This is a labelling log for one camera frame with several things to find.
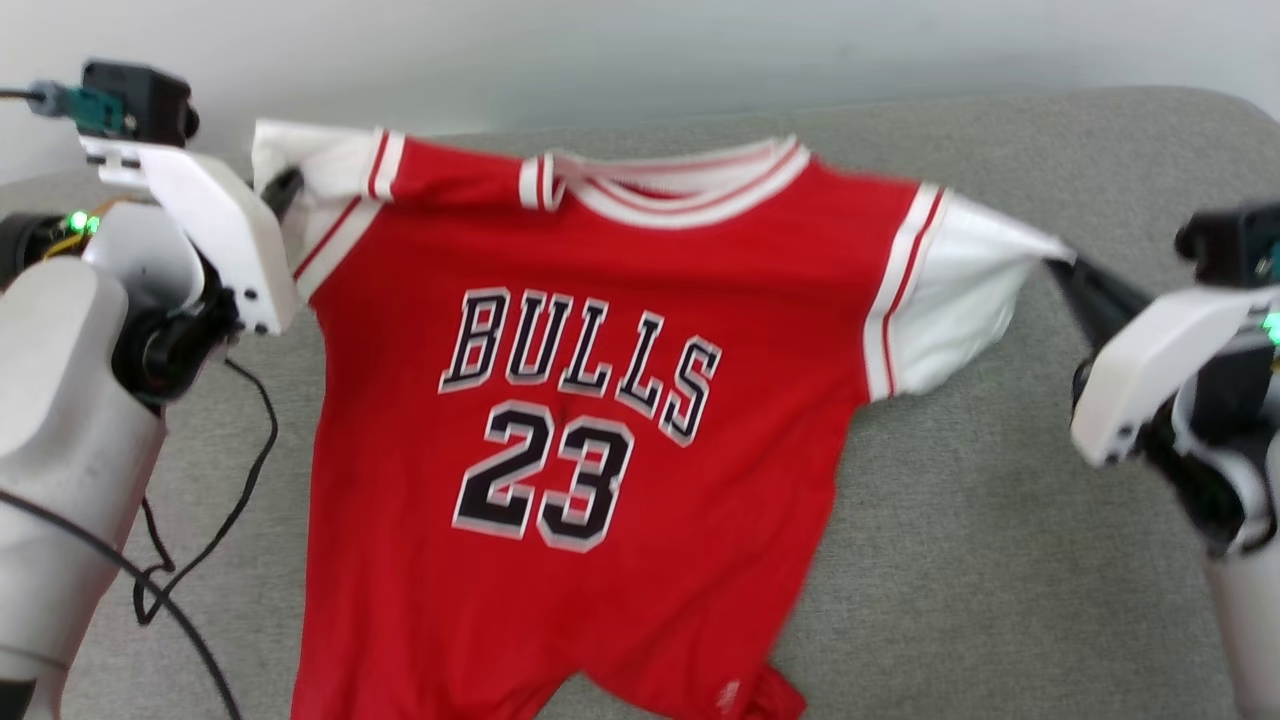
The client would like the thin black looped cable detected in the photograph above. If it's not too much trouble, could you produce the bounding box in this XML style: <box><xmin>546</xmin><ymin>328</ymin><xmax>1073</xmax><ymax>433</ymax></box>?
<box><xmin>133</xmin><ymin>358</ymin><xmax>279</xmax><ymax>626</ymax></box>

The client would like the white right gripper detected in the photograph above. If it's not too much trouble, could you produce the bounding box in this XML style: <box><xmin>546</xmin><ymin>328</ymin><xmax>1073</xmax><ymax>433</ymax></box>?
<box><xmin>1045</xmin><ymin>258</ymin><xmax>1280</xmax><ymax>466</ymax></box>

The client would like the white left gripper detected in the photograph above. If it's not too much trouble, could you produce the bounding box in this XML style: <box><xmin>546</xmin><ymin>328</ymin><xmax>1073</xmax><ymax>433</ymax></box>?
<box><xmin>80</xmin><ymin>138</ymin><xmax>304</xmax><ymax>336</ymax></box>

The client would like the red Bulls 23 jersey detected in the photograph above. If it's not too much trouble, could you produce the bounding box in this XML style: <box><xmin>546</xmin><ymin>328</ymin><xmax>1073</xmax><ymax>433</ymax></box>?
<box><xmin>250</xmin><ymin>118</ymin><xmax>1076</xmax><ymax>720</ymax></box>

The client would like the thick black cable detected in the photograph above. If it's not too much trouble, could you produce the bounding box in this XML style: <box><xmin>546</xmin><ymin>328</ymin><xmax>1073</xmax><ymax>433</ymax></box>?
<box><xmin>0</xmin><ymin>488</ymin><xmax>241</xmax><ymax>720</ymax></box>

